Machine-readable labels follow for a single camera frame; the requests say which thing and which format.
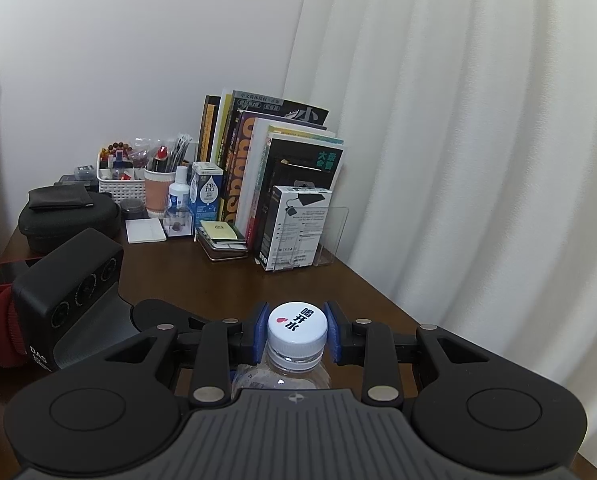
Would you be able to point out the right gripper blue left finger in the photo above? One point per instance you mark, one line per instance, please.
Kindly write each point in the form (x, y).
(224, 346)

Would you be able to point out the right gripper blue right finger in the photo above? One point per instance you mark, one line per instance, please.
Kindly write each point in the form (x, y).
(370, 345)

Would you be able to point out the clear plastic water bottle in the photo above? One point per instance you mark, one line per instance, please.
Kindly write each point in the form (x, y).
(275, 371)

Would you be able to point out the white bottle cap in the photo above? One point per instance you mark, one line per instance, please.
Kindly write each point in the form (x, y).
(297, 330)

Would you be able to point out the small white dropper bottle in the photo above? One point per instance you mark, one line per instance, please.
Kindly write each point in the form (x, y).
(179, 192)

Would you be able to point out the black zip case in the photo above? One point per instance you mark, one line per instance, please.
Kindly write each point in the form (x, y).
(46, 231)

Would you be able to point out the white notepad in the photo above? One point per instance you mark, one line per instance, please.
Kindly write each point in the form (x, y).
(142, 231)

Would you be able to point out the stack of tins with notes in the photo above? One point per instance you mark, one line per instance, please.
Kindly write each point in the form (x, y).
(221, 241)

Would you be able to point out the black wallet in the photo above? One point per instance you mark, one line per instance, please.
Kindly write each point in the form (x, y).
(59, 197)

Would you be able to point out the clear acrylic bookend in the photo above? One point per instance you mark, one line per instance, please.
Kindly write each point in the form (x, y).
(330, 239)

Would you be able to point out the white plastic basket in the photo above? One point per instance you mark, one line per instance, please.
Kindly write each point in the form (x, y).
(121, 189)

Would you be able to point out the small clear cube box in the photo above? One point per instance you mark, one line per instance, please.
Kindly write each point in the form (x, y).
(177, 223)

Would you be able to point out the white black product box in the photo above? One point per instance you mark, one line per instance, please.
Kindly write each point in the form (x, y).
(293, 228)

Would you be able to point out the pink paper cup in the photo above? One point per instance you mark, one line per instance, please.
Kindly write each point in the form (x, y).
(156, 185)

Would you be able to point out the blue white carton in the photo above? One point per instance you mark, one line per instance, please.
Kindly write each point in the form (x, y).
(205, 185)

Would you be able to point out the row of upright books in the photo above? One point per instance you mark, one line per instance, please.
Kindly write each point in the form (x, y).
(260, 142)

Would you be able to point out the white curtain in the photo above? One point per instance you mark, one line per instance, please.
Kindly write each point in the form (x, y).
(470, 172)

